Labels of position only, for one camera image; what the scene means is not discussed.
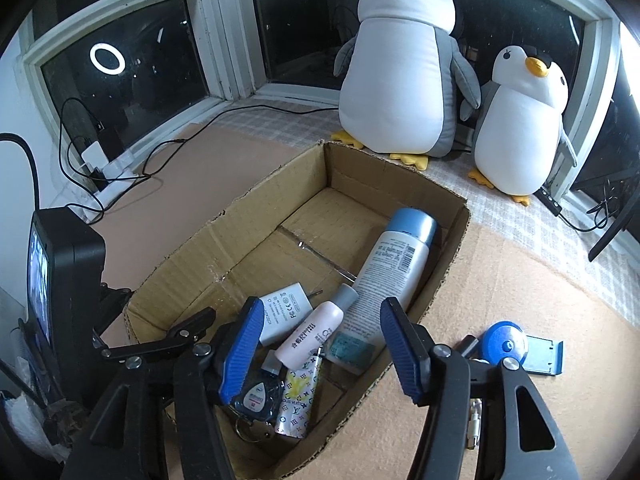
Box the black usb hub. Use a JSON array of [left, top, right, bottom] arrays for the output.
[[540, 186, 564, 219]]

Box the black tripod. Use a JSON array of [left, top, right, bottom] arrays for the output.
[[587, 160, 640, 262]]

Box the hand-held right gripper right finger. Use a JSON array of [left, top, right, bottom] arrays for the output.
[[379, 297, 583, 480]]

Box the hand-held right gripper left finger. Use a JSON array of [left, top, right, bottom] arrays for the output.
[[65, 297, 267, 480]]

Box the brown mat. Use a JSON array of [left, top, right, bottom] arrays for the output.
[[90, 120, 640, 480]]

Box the small green label packet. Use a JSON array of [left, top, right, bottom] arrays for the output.
[[327, 330, 377, 374]]

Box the white plastic bag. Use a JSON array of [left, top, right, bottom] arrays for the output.
[[0, 390, 57, 461]]

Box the thin black hub cable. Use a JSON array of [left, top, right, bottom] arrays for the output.
[[556, 195, 613, 234]]

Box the large penguin plush toy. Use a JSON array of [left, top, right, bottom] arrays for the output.
[[331, 0, 482, 170]]

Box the white bottle with blue cap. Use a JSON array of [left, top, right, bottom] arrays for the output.
[[339, 207, 439, 347]]

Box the white cable plug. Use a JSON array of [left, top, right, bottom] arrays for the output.
[[467, 397, 484, 449]]

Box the white charger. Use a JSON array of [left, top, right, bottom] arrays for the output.
[[257, 285, 321, 346]]

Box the white plug adapter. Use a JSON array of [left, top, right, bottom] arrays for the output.
[[80, 142, 107, 167]]

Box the small pink-white bottle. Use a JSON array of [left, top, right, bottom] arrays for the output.
[[274, 284, 360, 370]]

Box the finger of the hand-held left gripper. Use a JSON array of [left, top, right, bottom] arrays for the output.
[[94, 307, 217, 362]]

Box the white power strip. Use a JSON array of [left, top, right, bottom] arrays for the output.
[[80, 152, 142, 197]]

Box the car key fob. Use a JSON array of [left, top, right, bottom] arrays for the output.
[[232, 350, 287, 443]]

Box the small black rectangular stick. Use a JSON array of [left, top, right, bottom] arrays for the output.
[[457, 335, 483, 361]]

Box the thick black cable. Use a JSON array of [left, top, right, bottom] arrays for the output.
[[0, 131, 41, 211]]

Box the white window frame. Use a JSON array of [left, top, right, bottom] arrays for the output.
[[20, 0, 626, 201]]

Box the long thin black cable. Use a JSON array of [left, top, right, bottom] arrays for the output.
[[100, 102, 343, 183]]

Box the brown cardboard box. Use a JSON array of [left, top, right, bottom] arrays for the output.
[[122, 140, 472, 480]]

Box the white patterned pouch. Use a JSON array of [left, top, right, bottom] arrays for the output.
[[272, 352, 324, 441]]

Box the small penguin plush toy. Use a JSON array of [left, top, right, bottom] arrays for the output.
[[467, 45, 578, 207]]

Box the blue round tape measure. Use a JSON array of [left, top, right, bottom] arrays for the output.
[[472, 321, 529, 368]]

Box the black plug adapter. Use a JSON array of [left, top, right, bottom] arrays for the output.
[[92, 120, 122, 152]]

